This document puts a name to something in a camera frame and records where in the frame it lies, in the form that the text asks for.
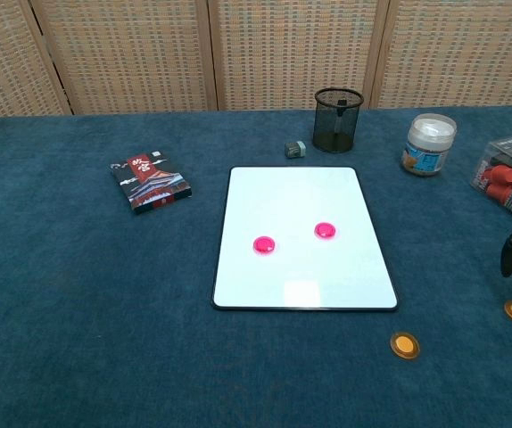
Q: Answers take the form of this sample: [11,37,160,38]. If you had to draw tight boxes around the round red magnet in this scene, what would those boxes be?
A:
[252,235,278,256]
[313,221,338,240]

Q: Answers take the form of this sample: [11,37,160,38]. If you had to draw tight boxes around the white magnetic board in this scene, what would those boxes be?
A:
[211,166,399,312]

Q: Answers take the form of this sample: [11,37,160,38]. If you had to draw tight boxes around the clear box red pieces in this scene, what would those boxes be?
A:
[468,133,512,225]

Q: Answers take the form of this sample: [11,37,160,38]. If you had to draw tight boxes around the black mesh pen holder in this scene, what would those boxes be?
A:
[311,87,365,154]

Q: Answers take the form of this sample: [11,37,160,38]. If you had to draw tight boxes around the blue table mat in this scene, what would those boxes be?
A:
[0,104,512,428]

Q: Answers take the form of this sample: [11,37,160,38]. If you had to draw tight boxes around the clear jar white lid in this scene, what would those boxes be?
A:
[400,113,458,178]

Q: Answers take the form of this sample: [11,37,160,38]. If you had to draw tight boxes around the dark printed card box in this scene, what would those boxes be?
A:
[109,151,194,216]

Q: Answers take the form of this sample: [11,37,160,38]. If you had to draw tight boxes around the woven wooden folding screen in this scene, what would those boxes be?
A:
[0,0,512,120]

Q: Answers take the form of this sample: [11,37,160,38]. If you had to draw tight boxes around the small grey eraser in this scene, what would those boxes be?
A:
[284,140,308,160]

